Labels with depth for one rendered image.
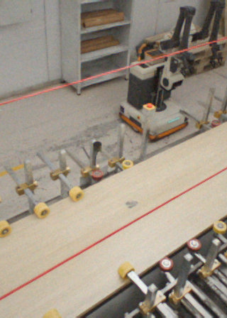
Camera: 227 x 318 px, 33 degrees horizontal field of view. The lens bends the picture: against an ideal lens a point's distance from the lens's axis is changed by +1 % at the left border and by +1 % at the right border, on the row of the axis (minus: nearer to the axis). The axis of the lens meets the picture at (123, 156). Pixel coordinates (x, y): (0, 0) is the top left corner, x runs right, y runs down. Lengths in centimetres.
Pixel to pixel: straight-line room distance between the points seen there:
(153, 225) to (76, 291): 63
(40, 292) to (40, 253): 25
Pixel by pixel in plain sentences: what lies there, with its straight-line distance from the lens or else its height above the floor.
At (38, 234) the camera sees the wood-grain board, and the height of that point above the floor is 90.
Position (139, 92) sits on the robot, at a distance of 444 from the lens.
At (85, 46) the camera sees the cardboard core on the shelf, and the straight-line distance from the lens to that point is 542.
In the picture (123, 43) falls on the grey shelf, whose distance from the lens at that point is 572.
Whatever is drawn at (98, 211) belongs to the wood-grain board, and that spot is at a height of 90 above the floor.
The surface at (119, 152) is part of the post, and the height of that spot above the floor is 92.
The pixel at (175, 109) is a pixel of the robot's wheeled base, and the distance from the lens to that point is 469.
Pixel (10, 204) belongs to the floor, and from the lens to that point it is 377.
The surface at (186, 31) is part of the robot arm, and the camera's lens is 377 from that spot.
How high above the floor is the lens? 268
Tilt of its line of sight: 39 degrees down
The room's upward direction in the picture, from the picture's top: 5 degrees clockwise
